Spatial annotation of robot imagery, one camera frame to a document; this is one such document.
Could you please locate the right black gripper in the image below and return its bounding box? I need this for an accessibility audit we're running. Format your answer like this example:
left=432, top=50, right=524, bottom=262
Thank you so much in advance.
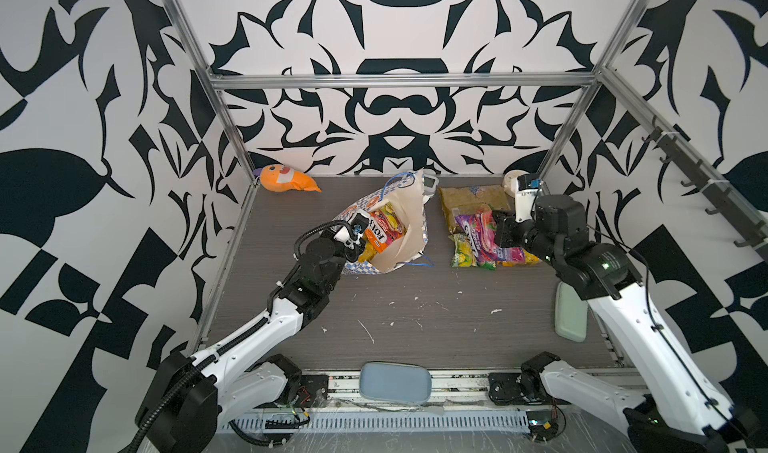
left=492, top=208, right=565, bottom=271

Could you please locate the orange Fox's fruits candy bag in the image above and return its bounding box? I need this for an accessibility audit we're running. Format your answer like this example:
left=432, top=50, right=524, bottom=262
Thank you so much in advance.
left=365, top=203, right=407, bottom=254

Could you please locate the purple black cherry candy bag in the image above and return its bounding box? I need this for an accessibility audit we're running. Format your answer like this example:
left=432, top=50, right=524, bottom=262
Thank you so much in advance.
left=455, top=210, right=527, bottom=270

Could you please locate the blue checkered paper bag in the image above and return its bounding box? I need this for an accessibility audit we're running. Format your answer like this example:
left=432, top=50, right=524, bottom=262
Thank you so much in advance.
left=336, top=170, right=438, bottom=275

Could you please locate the gold snack bag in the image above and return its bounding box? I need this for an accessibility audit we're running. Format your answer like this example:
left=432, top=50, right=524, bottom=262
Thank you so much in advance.
left=438, top=185, right=510, bottom=234

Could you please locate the yellow orange candy bag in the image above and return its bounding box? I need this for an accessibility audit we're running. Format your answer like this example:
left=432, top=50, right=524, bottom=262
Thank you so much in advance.
left=499, top=247, right=540, bottom=267

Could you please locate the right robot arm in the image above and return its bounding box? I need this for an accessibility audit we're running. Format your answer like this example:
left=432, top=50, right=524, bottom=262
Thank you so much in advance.
left=492, top=190, right=759, bottom=452

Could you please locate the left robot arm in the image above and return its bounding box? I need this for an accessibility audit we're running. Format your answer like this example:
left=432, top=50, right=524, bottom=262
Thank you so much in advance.
left=125, top=221, right=366, bottom=452

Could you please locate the yellow candy bag in bag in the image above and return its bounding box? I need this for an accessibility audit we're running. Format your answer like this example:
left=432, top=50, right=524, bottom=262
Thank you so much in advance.
left=357, top=243, right=378, bottom=263

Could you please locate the beige alarm clock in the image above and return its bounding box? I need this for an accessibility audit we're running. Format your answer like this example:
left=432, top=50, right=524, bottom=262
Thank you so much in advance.
left=502, top=170, right=527, bottom=198

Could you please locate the light green container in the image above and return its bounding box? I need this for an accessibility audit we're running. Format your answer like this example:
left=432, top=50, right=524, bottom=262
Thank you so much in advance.
left=554, top=282, right=588, bottom=343

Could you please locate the white digital clock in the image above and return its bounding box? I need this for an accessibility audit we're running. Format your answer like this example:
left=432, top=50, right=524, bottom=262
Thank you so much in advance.
left=422, top=173, right=439, bottom=204

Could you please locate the orange plush toy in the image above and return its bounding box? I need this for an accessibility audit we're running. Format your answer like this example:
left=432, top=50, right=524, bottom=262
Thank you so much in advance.
left=253, top=164, right=321, bottom=193

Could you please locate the small circuit board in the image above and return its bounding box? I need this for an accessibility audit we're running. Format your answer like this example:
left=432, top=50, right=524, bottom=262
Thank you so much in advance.
left=526, top=408, right=567, bottom=444

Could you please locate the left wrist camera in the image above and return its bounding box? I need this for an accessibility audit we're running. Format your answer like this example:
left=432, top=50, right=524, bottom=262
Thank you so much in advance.
left=333, top=210, right=372, bottom=247

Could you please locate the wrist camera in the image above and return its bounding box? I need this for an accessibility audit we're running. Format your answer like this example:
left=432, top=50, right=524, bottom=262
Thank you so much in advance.
left=333, top=210, right=372, bottom=247
left=513, top=173, right=547, bottom=223

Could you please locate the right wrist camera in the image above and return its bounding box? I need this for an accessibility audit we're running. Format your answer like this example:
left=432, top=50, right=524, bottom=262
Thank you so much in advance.
left=513, top=173, right=547, bottom=223

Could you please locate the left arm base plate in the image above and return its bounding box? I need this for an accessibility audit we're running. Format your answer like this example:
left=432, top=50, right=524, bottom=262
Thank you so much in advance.
left=291, top=374, right=330, bottom=409

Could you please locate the white cable duct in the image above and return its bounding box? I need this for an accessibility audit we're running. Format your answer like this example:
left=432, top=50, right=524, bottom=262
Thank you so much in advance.
left=235, top=410, right=530, bottom=434

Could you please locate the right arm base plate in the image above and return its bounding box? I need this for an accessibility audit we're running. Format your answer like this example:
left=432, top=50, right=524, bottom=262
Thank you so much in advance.
left=487, top=371, right=570, bottom=406

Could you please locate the black hook rail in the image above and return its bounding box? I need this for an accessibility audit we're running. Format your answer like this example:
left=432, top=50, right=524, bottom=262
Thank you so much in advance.
left=643, top=115, right=767, bottom=263

